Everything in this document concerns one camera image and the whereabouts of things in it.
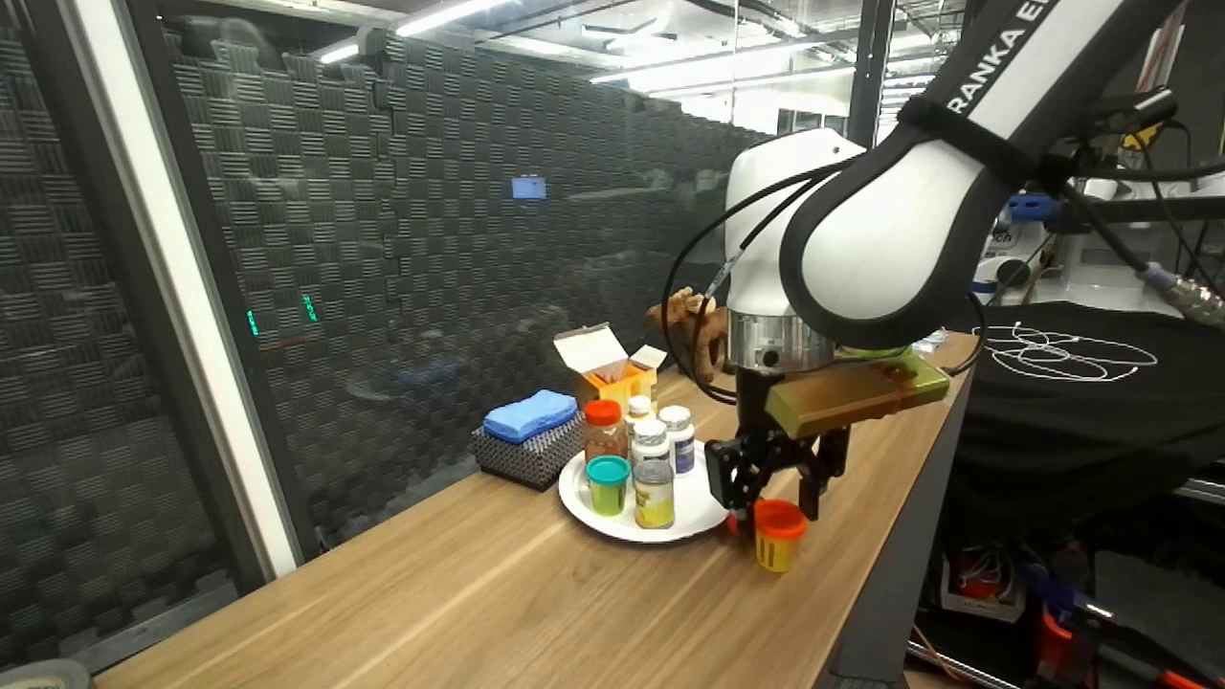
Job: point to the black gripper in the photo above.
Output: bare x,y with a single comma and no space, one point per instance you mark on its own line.
771,442

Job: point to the orange lid container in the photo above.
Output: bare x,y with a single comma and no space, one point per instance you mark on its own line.
779,538

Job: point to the white bottle dark label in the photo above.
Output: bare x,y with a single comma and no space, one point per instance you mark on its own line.
678,442

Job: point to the yellow label jar silver lid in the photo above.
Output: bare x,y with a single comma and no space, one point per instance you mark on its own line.
655,498

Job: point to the small green cap bottle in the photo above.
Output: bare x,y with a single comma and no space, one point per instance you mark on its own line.
654,434

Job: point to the small white cap bottle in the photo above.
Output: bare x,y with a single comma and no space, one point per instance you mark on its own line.
636,406

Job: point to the green bottle teal lid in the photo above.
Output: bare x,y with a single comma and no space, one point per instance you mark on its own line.
606,485

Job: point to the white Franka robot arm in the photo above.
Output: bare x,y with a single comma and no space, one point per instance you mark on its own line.
881,242

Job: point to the white paper plate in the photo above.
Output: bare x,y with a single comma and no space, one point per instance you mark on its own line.
696,509

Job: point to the brown plush moose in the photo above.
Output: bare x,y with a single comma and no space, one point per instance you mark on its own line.
691,327

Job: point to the open yellow cardboard box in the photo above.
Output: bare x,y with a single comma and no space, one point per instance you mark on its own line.
613,370

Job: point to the grey foam block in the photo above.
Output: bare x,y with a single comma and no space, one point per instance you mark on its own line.
522,459

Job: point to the blue sponge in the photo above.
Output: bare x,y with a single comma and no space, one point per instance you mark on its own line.
529,413

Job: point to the black cloth covered table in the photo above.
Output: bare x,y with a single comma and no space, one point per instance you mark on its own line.
1084,427

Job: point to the tan wrist camera mount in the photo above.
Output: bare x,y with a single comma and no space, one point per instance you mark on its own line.
857,387

